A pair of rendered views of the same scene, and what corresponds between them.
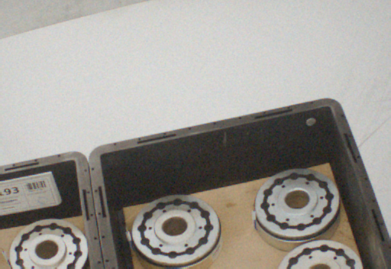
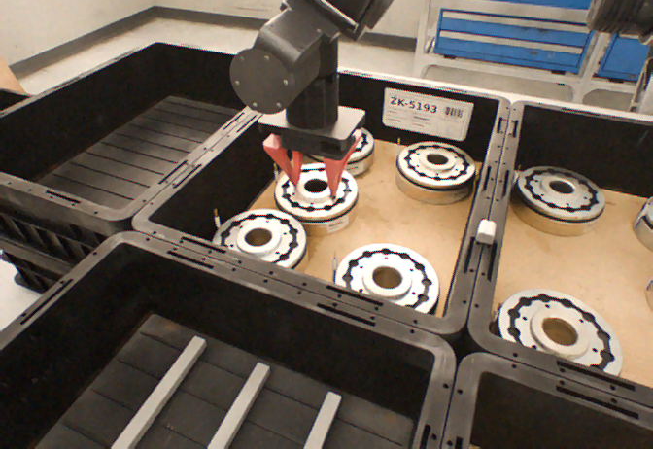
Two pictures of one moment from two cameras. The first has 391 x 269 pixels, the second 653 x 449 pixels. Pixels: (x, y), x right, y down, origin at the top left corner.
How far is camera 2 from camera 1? 0.52 m
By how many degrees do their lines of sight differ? 20
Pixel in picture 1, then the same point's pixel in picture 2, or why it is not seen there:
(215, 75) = not seen: hidden behind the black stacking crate
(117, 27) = not seen: hidden behind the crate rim
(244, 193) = (626, 201)
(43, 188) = (458, 118)
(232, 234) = (606, 224)
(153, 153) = (568, 123)
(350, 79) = not seen: outside the picture
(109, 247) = (510, 156)
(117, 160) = (534, 117)
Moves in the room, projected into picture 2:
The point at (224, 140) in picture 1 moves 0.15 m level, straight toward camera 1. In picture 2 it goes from (640, 140) to (642, 210)
